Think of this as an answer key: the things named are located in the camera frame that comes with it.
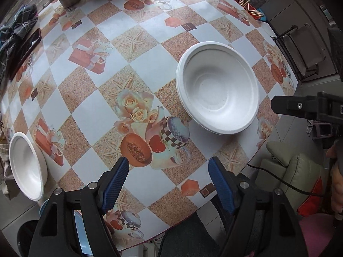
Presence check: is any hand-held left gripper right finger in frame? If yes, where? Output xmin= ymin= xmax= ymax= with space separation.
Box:
xmin=208 ymin=157 xmax=308 ymax=257

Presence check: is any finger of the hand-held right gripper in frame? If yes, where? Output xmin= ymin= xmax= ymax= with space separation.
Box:
xmin=271 ymin=95 xmax=319 ymax=119

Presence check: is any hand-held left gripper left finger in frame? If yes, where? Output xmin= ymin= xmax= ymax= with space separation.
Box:
xmin=28 ymin=157 xmax=129 ymax=257

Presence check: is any large white bowl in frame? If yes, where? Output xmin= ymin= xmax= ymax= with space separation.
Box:
xmin=176 ymin=41 xmax=260 ymax=135

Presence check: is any small white bowl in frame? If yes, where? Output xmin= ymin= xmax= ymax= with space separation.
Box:
xmin=9 ymin=132 xmax=48 ymax=201

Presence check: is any person's right hand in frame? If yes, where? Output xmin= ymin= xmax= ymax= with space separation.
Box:
xmin=326 ymin=142 xmax=343 ymax=220

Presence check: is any black folding chair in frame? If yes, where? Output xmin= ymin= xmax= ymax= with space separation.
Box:
xmin=273 ymin=24 xmax=338 ymax=82

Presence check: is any pale green sofa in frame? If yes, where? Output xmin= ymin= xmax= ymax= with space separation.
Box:
xmin=261 ymin=140 xmax=331 ymax=212

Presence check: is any red cushion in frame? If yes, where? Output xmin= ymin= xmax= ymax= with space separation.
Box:
xmin=297 ymin=178 xmax=325 ymax=217

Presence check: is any black round bin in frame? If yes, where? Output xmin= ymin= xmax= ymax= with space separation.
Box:
xmin=16 ymin=220 xmax=39 ymax=257

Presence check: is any person's pink garment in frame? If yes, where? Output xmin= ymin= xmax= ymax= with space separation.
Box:
xmin=249 ymin=213 xmax=338 ymax=257

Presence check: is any bundle of wooden skewers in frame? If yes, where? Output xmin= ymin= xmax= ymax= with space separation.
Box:
xmin=220 ymin=0 xmax=266 ymax=19

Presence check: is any black phone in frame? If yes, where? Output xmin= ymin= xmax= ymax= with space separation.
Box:
xmin=9 ymin=28 xmax=42 ymax=81

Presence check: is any dark plaid cloth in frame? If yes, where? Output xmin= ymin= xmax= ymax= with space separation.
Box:
xmin=0 ymin=4 xmax=39 ymax=83

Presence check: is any black cable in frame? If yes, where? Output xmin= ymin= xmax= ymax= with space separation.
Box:
xmin=247 ymin=163 xmax=326 ymax=197

